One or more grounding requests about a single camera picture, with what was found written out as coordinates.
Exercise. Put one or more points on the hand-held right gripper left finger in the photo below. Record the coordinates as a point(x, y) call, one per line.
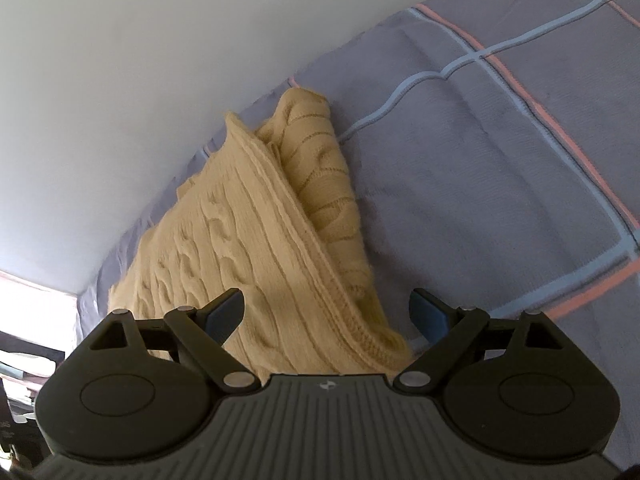
point(225, 315)

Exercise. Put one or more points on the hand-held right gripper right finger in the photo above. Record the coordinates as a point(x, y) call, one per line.
point(427, 316)

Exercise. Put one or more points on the blue plaid bedsheet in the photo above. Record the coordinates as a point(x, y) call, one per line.
point(475, 185)

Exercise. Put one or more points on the dark furniture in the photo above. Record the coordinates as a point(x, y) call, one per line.
point(20, 400)

